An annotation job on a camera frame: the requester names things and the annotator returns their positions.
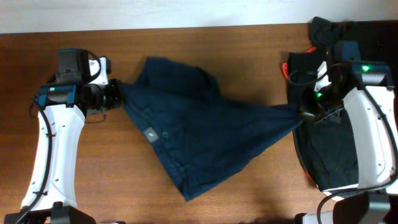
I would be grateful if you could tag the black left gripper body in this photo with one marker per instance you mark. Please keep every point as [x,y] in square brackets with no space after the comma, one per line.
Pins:
[116,97]

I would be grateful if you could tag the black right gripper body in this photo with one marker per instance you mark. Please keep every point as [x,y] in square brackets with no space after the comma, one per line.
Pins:
[308,113]

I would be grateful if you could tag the navy blue shorts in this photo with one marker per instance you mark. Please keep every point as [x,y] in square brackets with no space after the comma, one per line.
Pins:
[200,137]

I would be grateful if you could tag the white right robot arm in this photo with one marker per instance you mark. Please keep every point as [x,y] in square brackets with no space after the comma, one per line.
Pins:
[369,98]

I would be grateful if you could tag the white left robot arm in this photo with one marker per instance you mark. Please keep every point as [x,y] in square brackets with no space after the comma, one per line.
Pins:
[79,88]

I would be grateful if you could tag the black clothes pile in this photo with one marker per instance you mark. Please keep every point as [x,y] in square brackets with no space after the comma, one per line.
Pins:
[326,150]

